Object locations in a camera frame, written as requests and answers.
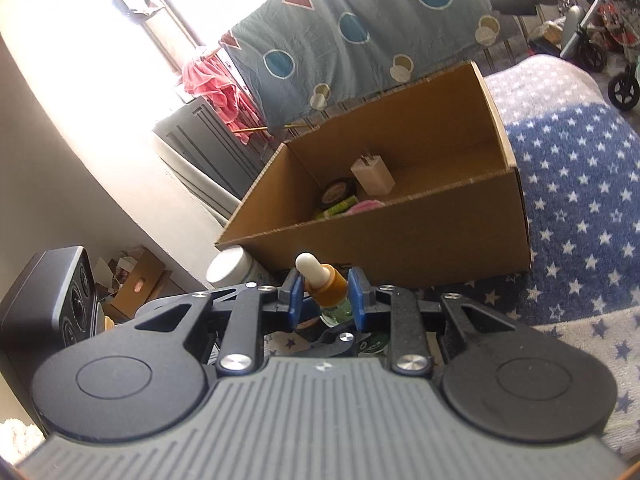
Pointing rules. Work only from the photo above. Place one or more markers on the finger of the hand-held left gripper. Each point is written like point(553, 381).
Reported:
point(342, 340)

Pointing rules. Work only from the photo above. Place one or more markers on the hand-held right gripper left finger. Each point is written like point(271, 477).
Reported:
point(295, 301)

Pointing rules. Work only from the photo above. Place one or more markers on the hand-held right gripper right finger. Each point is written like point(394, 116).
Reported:
point(356, 296)

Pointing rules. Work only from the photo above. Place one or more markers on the amber dropper bottle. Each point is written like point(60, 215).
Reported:
point(327, 285)

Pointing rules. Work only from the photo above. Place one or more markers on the cardboard box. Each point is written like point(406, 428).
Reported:
point(400, 240)

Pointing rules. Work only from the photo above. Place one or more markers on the white lidded jar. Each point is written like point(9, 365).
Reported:
point(232, 265)

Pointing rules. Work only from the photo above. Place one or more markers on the pink round item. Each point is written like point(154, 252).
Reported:
point(365, 206)

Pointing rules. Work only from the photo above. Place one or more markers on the green tube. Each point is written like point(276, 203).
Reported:
point(334, 208)

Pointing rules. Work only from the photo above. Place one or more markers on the small open cardboard carton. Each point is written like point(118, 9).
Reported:
point(142, 282)

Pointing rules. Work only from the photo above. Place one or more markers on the round tin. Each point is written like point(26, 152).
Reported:
point(337, 191)

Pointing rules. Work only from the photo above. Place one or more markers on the white charger plug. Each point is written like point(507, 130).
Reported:
point(372, 175)

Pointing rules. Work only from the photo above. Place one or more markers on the white fluffy cloth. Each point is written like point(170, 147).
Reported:
point(17, 437)

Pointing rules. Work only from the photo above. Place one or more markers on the red cloth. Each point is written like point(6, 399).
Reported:
point(215, 85)

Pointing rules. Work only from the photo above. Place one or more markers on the blue star-print blanket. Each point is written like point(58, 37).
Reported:
point(575, 160)

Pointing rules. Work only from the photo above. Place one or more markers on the grey sheet with blue circles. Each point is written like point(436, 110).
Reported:
point(375, 35)

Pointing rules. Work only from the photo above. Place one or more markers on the wheelchair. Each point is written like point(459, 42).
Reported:
point(595, 35)

